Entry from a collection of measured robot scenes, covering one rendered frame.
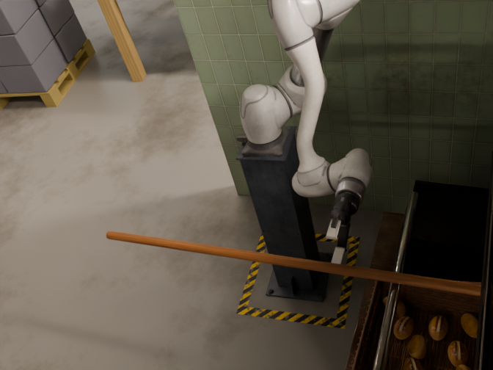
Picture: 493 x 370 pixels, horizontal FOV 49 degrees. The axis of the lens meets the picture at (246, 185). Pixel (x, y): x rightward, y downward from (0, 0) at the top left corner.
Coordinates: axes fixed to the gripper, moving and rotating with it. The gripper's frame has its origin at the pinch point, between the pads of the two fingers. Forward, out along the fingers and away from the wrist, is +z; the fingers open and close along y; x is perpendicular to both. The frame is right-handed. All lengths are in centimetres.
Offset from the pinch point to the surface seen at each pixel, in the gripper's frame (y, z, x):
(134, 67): 105, -237, 242
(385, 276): -0.7, 7.0, -16.3
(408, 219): 2.3, -16.7, -19.4
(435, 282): -1.0, 6.6, -29.5
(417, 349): 54, -1, -24
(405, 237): 2.3, -9.8, -19.3
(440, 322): 55, -14, -31
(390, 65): 16, -117, 2
